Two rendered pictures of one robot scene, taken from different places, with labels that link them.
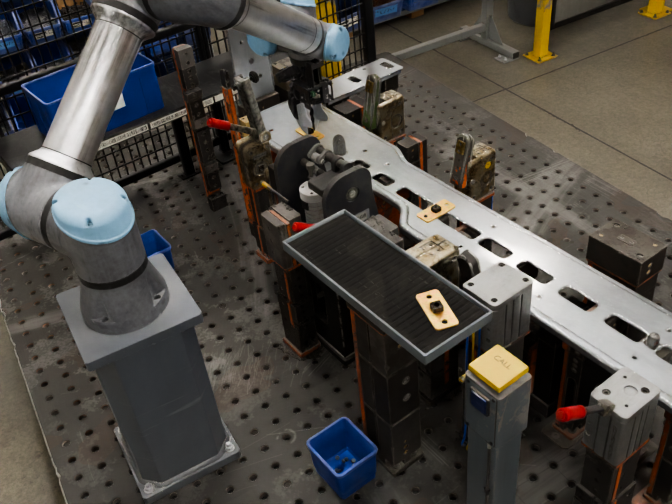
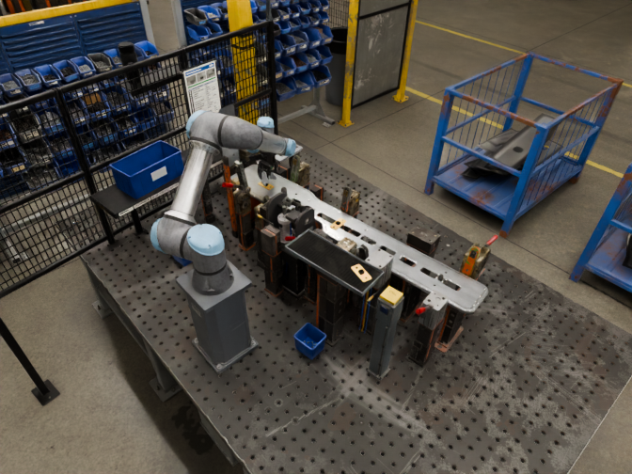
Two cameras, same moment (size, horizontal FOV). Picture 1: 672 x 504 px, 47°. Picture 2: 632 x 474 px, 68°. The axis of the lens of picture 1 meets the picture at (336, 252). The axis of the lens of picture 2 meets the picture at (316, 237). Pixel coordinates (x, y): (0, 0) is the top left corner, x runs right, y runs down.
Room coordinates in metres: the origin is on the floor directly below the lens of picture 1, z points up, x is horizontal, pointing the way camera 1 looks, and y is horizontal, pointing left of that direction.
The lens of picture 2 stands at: (-0.24, 0.38, 2.37)
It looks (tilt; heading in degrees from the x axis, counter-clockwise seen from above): 41 degrees down; 342
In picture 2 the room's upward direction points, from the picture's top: 1 degrees clockwise
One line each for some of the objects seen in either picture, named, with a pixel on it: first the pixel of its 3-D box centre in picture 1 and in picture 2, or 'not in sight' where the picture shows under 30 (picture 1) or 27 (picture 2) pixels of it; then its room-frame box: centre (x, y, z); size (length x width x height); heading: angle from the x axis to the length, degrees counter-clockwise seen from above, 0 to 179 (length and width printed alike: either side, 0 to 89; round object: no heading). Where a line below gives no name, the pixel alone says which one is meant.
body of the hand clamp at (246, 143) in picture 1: (263, 200); (244, 219); (1.62, 0.17, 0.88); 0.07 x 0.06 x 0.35; 123
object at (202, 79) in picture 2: not in sight; (202, 91); (2.23, 0.25, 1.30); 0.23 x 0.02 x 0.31; 123
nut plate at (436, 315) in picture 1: (436, 307); (361, 272); (0.85, -0.14, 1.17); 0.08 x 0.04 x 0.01; 13
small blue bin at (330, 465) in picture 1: (343, 459); (309, 341); (0.90, 0.03, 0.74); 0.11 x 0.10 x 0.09; 33
